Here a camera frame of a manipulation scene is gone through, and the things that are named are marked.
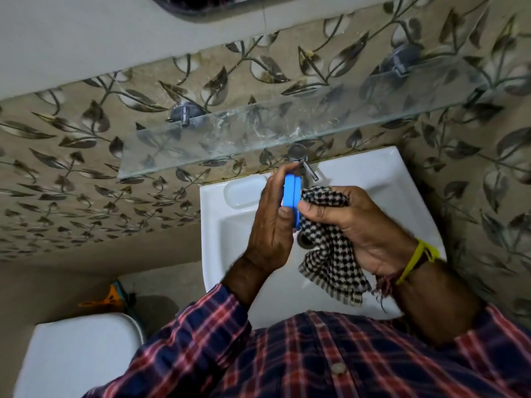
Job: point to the person's right hand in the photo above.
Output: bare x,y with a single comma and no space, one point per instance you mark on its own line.
365,227

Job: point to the person's left hand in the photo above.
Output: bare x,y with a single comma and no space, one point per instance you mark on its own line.
271,236

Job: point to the person's left thumb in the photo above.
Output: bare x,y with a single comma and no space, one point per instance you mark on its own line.
287,225

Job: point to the person's right thumb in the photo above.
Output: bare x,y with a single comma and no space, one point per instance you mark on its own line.
318,209

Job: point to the blue plastic soap case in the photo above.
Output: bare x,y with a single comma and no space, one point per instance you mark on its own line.
292,196

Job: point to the black white checkered cloth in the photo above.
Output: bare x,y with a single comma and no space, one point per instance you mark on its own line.
332,252

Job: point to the person's right forearm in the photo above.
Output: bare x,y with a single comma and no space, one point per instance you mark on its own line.
435,302

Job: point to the person's left forearm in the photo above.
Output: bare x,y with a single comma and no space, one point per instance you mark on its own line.
244,281

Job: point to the white ceramic wash basin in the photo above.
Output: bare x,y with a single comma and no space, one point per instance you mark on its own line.
249,227

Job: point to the chrome basin tap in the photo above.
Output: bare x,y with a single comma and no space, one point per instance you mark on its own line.
303,160

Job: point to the red thread wristband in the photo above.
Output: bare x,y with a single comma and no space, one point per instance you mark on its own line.
385,285

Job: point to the yellow thread wristband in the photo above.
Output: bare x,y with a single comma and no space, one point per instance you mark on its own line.
417,256

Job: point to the plaid checked shirt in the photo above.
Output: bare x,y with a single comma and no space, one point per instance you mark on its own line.
332,360

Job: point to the orange toilet brush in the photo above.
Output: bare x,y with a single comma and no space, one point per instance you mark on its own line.
108,300

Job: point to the dark framed mirror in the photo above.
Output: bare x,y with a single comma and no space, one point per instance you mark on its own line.
207,4

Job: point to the glass wall shelf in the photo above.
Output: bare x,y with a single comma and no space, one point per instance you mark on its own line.
290,120

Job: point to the chrome shelf bracket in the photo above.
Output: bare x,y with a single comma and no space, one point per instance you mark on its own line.
184,113
400,57

